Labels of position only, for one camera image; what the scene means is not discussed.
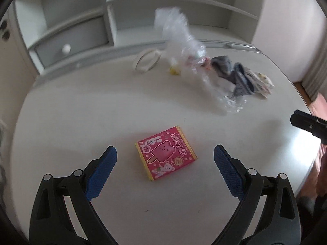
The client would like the white desk shelf unit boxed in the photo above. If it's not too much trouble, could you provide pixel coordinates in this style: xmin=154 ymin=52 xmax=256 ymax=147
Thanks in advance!
xmin=14 ymin=0 xmax=267 ymax=76

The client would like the grey sock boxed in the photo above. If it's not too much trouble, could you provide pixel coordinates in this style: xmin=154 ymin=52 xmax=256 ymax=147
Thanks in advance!
xmin=211 ymin=56 xmax=256 ymax=99

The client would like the pink blanket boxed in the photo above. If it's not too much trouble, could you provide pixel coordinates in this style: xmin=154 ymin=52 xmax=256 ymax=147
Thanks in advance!
xmin=296 ymin=92 xmax=327 ymax=199

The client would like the pink snack box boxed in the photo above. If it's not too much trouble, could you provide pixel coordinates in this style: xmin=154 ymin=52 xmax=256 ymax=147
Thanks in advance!
xmin=134 ymin=126 xmax=198 ymax=182

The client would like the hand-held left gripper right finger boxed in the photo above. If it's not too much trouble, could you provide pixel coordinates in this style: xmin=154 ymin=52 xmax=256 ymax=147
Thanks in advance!
xmin=213 ymin=144 xmax=302 ymax=245

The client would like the white tape ring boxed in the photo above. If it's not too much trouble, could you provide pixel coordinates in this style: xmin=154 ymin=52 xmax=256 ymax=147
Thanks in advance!
xmin=133 ymin=49 xmax=162 ymax=72

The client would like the white door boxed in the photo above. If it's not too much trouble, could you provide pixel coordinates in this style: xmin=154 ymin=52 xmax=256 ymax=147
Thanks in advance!
xmin=0 ymin=5 xmax=39 ymax=123

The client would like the white curtain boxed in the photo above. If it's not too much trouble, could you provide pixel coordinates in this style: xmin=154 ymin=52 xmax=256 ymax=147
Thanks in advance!
xmin=301 ymin=53 xmax=327 ymax=100

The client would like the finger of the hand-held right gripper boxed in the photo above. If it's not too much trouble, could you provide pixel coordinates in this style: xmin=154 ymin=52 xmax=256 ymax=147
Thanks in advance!
xmin=290 ymin=110 xmax=327 ymax=143

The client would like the patterned white sock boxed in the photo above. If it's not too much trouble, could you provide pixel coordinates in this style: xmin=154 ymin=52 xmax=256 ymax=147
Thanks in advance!
xmin=245 ymin=68 xmax=274 ymax=100

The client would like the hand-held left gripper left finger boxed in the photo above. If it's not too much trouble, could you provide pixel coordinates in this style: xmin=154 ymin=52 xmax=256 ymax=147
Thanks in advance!
xmin=29 ymin=145 xmax=118 ymax=245

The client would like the grey drawer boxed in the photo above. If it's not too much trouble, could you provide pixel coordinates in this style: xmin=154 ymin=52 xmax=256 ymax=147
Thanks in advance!
xmin=34 ymin=15 xmax=109 ymax=67

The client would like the clear plastic bag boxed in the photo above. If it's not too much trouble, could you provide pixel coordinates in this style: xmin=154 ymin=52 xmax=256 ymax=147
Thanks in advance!
xmin=155 ymin=6 xmax=247 ymax=114

